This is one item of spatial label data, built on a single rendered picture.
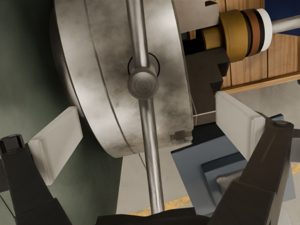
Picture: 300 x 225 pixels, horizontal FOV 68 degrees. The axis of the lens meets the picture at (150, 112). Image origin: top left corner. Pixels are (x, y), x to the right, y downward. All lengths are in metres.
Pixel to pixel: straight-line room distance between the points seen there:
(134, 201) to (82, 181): 1.78
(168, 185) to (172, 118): 1.74
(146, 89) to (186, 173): 0.81
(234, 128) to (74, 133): 0.12
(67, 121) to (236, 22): 0.29
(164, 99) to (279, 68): 0.50
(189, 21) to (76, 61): 0.19
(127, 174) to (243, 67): 1.45
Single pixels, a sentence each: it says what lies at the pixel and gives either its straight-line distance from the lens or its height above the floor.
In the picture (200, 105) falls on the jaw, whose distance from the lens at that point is 0.32.
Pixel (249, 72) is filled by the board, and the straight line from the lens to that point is 0.67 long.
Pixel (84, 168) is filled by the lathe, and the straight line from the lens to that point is 0.33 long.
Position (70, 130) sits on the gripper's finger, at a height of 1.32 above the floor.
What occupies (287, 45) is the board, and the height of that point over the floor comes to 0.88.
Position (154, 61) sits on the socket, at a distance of 0.24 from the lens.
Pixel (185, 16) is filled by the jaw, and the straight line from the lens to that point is 0.37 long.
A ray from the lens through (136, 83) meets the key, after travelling 0.15.
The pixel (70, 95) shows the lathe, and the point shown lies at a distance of 0.31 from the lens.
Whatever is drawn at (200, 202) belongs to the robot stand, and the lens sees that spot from 1.07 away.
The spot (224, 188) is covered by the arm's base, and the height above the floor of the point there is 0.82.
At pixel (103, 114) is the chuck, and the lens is 0.26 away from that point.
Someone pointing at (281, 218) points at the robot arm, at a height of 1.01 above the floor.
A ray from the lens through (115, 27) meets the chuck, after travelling 0.25.
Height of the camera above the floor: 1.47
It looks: 66 degrees down
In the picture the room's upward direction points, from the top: 174 degrees clockwise
